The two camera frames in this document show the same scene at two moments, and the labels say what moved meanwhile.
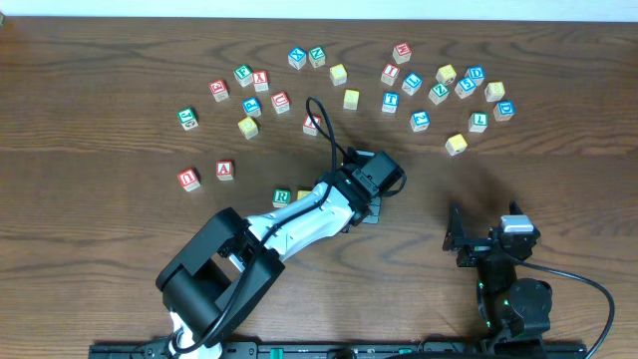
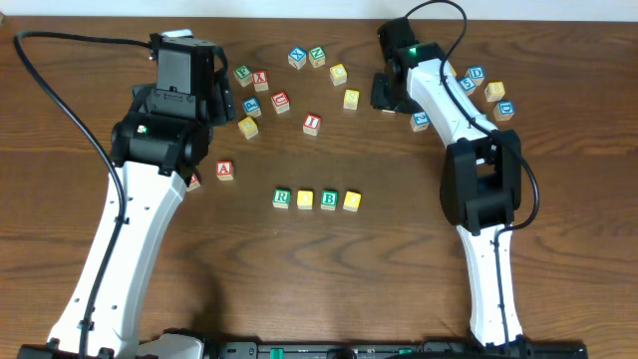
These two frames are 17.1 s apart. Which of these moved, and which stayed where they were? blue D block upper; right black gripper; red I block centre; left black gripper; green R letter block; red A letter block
Moved: right black gripper; left black gripper
Stayed: green R letter block; red I block centre; blue D block upper; red A letter block
